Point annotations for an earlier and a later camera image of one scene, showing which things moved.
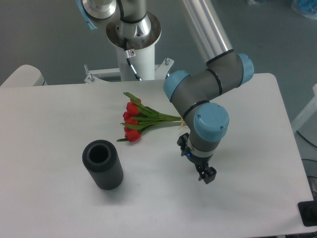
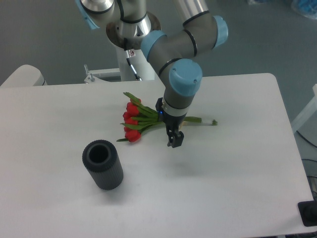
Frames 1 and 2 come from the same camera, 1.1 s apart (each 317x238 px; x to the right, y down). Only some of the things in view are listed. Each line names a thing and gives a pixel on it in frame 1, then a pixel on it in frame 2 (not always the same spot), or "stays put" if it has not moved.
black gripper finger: [208, 174] → [177, 139]
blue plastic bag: [308, 8] stays put
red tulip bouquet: [138, 117] stays put
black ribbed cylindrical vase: [101, 159] stays put
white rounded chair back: [26, 75] stays put
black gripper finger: [201, 170] → [172, 133]
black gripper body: [200, 162] → [172, 122]
